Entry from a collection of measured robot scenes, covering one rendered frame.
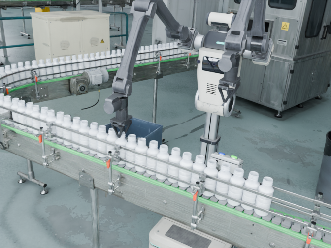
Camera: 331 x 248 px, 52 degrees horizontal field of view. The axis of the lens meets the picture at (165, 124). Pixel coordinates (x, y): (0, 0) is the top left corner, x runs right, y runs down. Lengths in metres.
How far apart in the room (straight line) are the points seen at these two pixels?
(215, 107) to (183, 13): 5.89
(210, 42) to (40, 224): 1.94
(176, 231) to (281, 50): 3.28
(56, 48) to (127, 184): 4.09
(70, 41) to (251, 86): 2.92
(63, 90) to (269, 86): 3.12
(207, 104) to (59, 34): 3.86
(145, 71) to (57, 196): 1.51
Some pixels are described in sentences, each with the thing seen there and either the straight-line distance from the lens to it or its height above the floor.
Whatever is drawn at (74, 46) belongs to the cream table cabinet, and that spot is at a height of 0.71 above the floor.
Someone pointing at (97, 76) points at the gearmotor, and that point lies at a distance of 3.05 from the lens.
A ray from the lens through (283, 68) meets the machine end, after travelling 5.02.
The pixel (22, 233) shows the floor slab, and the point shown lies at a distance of 2.93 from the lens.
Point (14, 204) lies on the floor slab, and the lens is 3.23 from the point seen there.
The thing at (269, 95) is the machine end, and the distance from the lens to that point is 5.19.
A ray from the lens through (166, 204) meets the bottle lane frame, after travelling 1.62.
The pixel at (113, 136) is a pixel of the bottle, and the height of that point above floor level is 1.14.
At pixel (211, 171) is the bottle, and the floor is 1.13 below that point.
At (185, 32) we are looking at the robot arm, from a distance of 1.93.
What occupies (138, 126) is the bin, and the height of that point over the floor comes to 0.89.
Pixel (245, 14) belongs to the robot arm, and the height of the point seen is 1.75.
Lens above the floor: 1.89
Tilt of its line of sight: 25 degrees down
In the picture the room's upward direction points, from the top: 3 degrees clockwise
